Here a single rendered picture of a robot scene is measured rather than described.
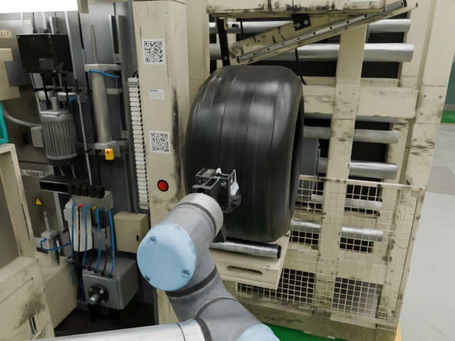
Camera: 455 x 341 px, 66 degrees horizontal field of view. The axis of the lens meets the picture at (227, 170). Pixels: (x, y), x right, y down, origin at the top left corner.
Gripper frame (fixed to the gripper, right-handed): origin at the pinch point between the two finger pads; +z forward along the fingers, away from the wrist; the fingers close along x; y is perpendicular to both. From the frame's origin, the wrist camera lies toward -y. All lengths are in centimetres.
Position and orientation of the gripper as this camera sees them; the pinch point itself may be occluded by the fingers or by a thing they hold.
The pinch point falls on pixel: (230, 185)
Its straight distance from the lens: 84.2
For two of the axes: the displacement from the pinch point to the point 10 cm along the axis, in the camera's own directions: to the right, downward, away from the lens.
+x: -9.6, -0.9, 2.6
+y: 0.0, -9.4, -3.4
